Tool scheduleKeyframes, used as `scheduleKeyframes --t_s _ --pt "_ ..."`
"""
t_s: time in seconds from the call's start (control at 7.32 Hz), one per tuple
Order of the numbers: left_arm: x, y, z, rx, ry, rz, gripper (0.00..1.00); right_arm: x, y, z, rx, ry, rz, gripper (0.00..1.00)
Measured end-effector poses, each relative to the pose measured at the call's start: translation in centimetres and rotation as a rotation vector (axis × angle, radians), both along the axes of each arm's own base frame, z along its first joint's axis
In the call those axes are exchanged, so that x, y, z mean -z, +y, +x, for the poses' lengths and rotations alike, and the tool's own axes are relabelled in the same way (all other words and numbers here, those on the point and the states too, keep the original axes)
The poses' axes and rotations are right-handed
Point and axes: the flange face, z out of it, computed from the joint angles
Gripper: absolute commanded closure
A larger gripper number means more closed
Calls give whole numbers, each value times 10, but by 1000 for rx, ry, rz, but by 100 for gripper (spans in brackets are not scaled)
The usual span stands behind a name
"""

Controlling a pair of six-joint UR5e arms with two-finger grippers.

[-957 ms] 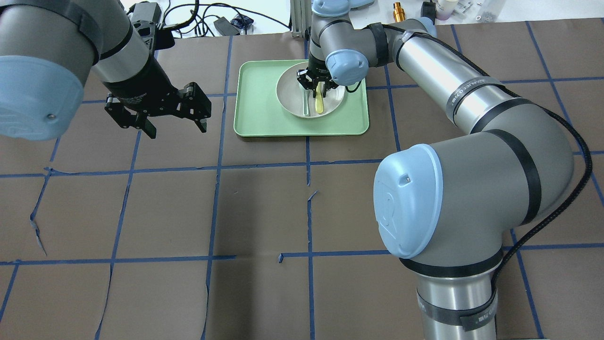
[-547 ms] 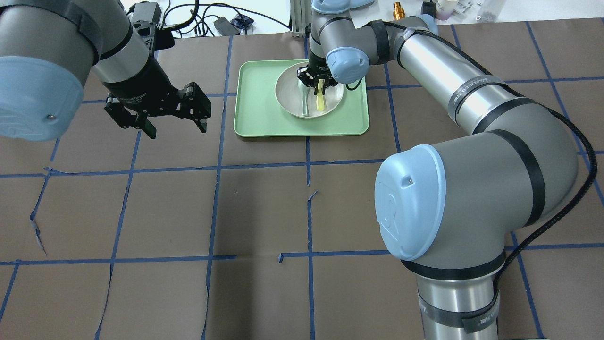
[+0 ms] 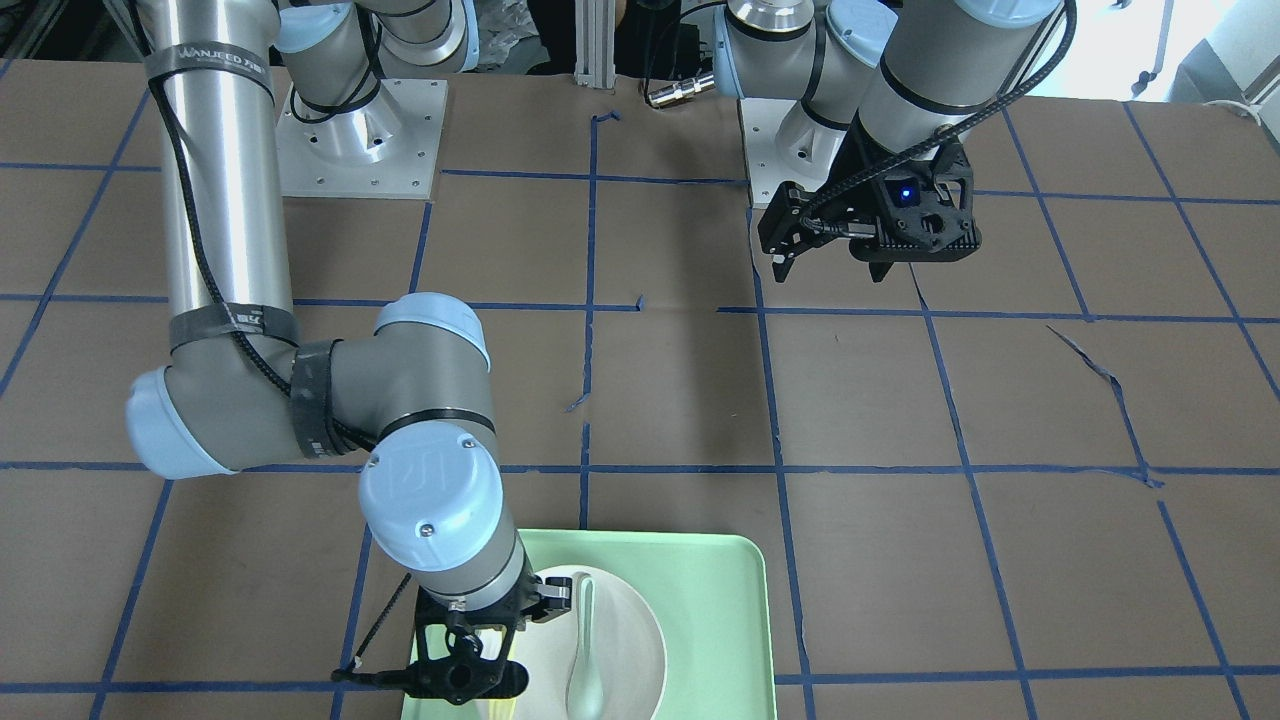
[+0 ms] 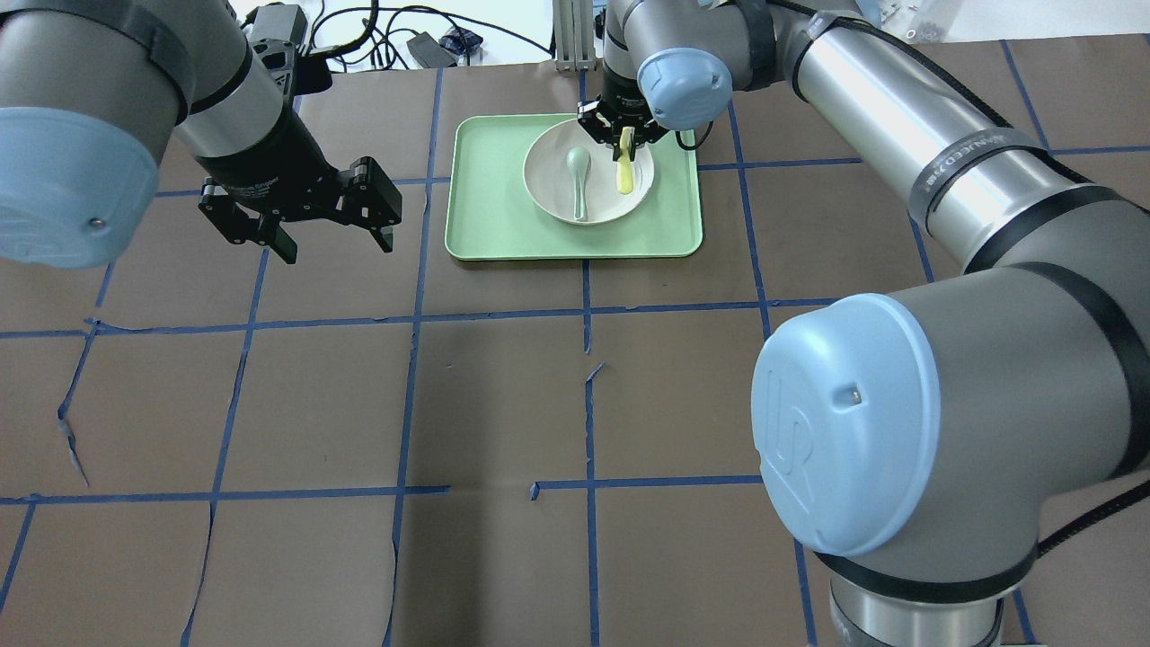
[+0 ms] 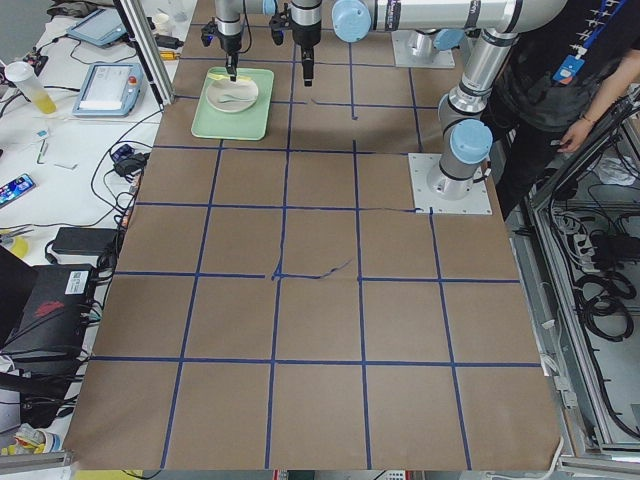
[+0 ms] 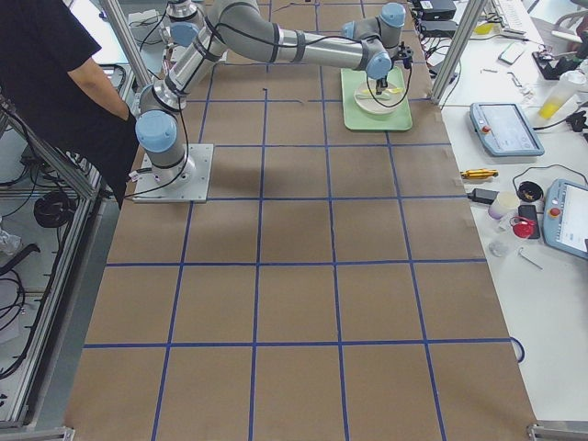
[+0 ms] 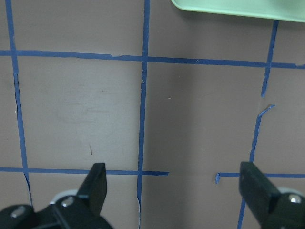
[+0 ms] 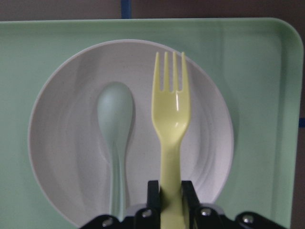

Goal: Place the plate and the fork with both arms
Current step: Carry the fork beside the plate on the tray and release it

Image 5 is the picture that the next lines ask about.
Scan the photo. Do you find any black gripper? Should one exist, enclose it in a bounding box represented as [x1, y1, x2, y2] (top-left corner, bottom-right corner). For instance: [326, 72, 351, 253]
[301, 47, 315, 87]
[225, 51, 237, 82]

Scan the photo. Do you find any white round plate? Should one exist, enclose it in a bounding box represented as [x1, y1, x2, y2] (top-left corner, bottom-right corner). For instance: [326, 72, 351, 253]
[205, 78, 259, 113]

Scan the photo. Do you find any yellow plastic fork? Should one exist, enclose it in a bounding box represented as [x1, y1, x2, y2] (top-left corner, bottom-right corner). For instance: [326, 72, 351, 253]
[207, 72, 252, 83]

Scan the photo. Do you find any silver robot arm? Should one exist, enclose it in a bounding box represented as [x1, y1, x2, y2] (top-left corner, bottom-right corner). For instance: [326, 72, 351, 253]
[290, 1, 565, 155]
[201, 0, 278, 82]

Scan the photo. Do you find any grey-green plastic spoon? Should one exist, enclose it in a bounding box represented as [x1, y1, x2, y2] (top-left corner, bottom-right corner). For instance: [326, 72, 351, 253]
[217, 94, 257, 103]

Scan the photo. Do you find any light green tray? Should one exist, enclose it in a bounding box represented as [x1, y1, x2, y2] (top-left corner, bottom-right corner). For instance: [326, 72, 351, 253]
[191, 67, 274, 141]

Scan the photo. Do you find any white paper cup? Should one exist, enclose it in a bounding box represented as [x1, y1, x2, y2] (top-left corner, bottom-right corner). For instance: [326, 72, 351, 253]
[151, 12, 173, 36]

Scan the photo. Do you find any near blue teach pendant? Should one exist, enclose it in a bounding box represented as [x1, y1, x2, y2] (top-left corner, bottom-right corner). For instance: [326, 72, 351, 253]
[72, 63, 143, 117]

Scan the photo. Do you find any blue teach pendant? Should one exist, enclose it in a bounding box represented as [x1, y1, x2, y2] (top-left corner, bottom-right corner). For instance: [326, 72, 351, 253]
[72, 63, 143, 117]
[67, 9, 126, 47]

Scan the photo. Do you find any far blue teach pendant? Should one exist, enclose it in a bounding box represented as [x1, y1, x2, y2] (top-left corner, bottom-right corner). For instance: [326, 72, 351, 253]
[67, 9, 126, 47]

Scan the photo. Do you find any bottle with yellow liquid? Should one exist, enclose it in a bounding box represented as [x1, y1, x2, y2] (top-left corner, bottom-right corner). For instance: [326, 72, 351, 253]
[4, 61, 57, 114]

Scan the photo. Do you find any black power adapter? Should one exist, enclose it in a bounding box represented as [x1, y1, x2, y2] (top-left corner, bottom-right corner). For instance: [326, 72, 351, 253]
[52, 227, 117, 256]

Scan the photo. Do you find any smartphone on side table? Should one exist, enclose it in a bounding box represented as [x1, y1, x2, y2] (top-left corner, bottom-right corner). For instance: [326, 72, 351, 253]
[0, 174, 36, 208]

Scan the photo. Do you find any person in black clothes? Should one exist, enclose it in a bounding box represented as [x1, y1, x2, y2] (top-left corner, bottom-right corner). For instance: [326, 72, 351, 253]
[482, 0, 639, 217]

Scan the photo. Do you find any black computer case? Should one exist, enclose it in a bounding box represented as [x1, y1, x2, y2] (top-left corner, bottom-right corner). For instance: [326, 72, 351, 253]
[1, 248, 97, 397]

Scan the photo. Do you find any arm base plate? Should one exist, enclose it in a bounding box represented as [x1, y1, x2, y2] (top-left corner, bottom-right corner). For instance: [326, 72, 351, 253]
[408, 153, 493, 215]
[391, 29, 464, 69]

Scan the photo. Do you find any aluminium frame post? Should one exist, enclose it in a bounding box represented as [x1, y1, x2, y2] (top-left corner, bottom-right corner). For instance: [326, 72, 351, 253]
[113, 0, 174, 106]

